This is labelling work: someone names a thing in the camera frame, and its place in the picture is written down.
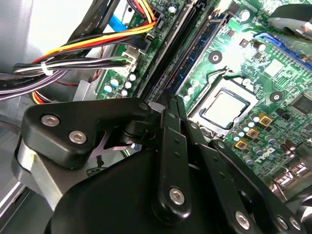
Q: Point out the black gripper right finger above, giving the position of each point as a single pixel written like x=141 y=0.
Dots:
x=265 y=209

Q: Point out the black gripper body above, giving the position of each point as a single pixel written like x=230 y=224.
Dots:
x=109 y=200

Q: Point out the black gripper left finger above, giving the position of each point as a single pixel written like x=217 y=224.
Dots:
x=73 y=114

